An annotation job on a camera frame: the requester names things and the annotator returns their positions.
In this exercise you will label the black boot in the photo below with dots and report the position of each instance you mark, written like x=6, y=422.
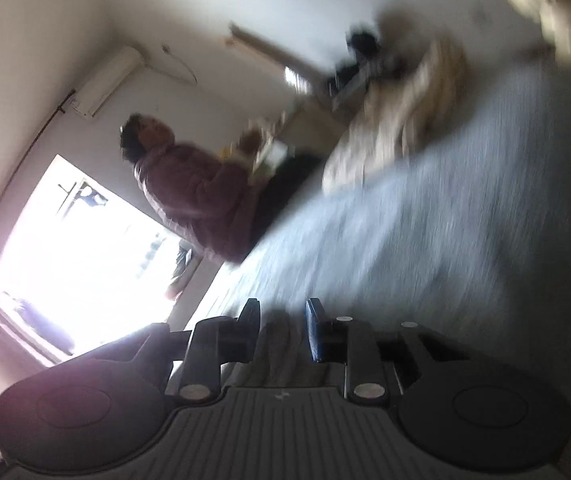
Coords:
x=363, y=42

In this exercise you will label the white air conditioner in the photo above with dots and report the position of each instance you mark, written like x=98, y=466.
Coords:
x=107, y=80

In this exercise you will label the grey hoodie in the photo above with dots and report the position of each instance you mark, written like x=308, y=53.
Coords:
x=280, y=355

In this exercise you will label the grey bed blanket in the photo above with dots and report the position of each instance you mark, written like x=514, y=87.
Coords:
x=440, y=235

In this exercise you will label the wooden board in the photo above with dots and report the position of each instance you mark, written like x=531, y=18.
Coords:
x=275, y=50

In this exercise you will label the beige folded clothes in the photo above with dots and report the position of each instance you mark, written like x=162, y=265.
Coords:
x=390, y=125

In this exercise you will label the metal shoe rack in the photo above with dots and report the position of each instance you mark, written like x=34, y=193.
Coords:
x=355, y=82

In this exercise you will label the window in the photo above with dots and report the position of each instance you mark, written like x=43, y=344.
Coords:
x=75, y=260

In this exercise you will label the grey curtain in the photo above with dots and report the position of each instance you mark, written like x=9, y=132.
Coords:
x=5, y=325

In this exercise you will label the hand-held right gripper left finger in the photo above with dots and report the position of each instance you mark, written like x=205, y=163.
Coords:
x=248, y=335

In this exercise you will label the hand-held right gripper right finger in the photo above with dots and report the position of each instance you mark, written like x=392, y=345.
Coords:
x=314, y=335

